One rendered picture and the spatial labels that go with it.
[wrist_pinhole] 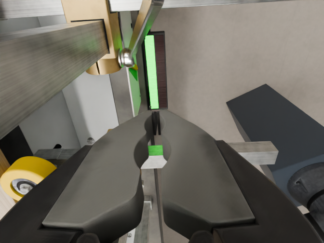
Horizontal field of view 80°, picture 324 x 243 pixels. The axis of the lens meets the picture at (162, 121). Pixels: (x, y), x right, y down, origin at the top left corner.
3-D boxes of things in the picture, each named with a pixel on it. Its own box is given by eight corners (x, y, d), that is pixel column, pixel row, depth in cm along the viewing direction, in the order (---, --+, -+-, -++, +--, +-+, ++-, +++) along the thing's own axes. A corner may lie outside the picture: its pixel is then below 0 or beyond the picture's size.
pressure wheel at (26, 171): (47, 123, 38) (6, 164, 28) (85, 143, 40) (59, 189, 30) (32, 148, 41) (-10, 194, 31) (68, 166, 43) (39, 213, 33)
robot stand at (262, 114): (265, 83, 116) (348, 144, 64) (276, 115, 126) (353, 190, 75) (225, 102, 122) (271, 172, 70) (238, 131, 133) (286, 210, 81)
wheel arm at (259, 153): (268, 137, 36) (280, 152, 33) (264, 151, 38) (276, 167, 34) (40, 146, 38) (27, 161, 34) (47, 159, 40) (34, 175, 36)
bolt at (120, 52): (145, 61, 40) (132, 45, 25) (145, 74, 40) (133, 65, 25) (135, 62, 40) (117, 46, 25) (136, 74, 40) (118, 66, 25)
